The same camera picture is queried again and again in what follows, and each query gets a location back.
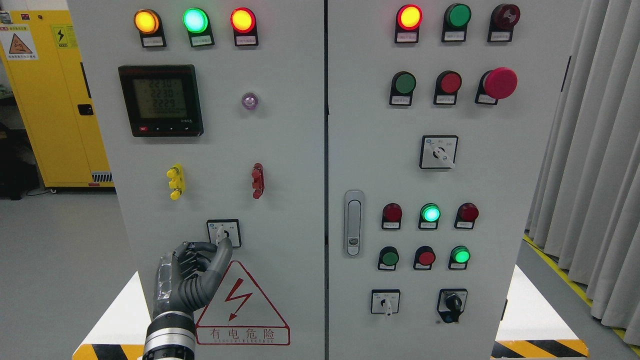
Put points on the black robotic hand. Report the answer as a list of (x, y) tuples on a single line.
[(189, 276)]

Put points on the white rotary switch door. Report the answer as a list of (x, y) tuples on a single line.
[(224, 229)]

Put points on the silver black robot forearm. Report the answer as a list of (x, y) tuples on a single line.
[(170, 336)]

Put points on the red electric hazard warning sticker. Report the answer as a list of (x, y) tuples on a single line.
[(240, 314)]

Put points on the yellow terminal block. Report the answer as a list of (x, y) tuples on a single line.
[(176, 176)]

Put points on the red terminal block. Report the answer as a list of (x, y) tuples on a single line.
[(258, 183)]

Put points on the black digital power meter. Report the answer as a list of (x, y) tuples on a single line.
[(162, 100)]

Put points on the small clear light bulb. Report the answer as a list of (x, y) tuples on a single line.
[(250, 101)]

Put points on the dark red lamp middle left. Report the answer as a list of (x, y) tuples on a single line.
[(391, 218)]

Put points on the grey electrical control cabinet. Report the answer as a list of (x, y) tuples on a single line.
[(322, 71)]

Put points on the red push button lower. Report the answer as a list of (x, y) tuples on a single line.
[(424, 258)]

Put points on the red push button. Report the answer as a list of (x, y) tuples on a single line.
[(447, 85), (424, 258)]

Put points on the green lit lamp middle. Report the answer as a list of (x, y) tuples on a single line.
[(429, 217)]

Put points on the green lit indicator lamp top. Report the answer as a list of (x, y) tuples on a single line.
[(198, 27)]

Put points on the amber indicator lamp top left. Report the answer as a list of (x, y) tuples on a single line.
[(150, 28)]

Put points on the red lit indicator lamp left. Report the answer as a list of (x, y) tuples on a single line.
[(245, 27)]

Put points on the yellow safety storage cabinet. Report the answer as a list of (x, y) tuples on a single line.
[(40, 51)]

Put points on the green lit push button lower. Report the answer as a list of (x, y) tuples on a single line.
[(459, 258)]

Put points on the dark red lamp middle right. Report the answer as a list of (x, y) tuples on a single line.
[(466, 216)]

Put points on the green push button upper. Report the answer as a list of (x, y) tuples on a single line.
[(402, 87)]

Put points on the red push button upper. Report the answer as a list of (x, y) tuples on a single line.
[(447, 85)]

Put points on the red lit lamp right door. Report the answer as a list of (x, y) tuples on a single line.
[(407, 24)]

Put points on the red emergency stop mushroom button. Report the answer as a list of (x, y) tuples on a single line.
[(495, 85)]

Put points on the dark green lamp top right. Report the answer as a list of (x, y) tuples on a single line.
[(455, 21)]

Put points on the grey curtain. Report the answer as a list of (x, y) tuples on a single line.
[(586, 207)]

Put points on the dark red buzzer lamp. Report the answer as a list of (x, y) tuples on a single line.
[(503, 20)]

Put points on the silver door lock handle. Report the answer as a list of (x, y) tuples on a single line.
[(352, 221)]

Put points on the white rotary switch lower right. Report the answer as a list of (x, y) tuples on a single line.
[(385, 302)]

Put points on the white rotary switch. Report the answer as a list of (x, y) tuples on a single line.
[(385, 302), (438, 152)]

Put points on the black selector knob switch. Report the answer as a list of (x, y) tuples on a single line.
[(451, 304)]

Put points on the white rotary switch right upper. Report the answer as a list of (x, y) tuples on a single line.
[(438, 152)]

